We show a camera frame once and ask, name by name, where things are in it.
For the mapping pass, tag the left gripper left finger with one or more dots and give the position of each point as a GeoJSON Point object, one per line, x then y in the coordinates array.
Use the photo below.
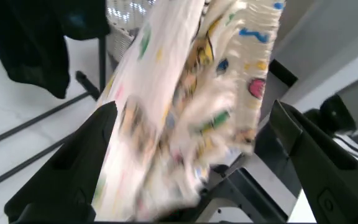
{"type": "Point", "coordinates": [67, 174]}

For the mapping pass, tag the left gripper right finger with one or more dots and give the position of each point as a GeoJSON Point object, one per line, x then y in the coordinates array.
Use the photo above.
{"type": "Point", "coordinates": [331, 180]}

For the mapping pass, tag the black garment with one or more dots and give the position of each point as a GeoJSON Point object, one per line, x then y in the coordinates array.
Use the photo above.
{"type": "Point", "coordinates": [33, 46]}

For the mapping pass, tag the cream printed garment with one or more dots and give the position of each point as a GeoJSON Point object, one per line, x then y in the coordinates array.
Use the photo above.
{"type": "Point", "coordinates": [172, 93]}

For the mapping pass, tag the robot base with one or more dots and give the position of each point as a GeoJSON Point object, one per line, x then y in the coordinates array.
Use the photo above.
{"type": "Point", "coordinates": [259, 193]}

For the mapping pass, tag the black clothes rack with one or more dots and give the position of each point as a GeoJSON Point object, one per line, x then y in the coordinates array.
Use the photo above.
{"type": "Point", "coordinates": [42, 115]}

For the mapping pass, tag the white laundry basket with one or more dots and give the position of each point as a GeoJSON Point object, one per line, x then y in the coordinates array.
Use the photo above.
{"type": "Point", "coordinates": [123, 18]}

